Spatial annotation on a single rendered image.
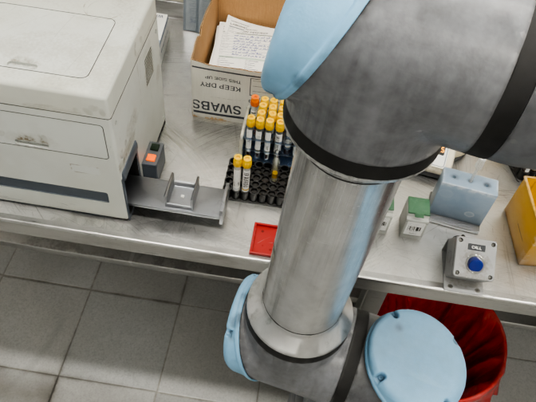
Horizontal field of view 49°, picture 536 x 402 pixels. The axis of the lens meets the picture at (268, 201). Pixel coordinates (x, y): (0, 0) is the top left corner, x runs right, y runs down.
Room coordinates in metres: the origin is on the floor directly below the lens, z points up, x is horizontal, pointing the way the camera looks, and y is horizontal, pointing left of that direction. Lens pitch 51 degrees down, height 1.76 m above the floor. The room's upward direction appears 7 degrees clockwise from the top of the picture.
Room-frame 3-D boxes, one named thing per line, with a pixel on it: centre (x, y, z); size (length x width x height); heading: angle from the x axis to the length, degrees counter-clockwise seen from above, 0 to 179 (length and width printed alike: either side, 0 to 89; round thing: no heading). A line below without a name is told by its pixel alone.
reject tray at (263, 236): (0.61, -0.01, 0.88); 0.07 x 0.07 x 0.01; 88
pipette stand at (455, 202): (0.72, -0.36, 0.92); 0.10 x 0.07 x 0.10; 80
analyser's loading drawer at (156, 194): (0.66, 0.18, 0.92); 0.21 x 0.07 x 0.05; 88
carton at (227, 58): (1.04, 0.06, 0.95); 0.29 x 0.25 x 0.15; 178
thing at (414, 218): (0.68, -0.27, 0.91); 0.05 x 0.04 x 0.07; 178
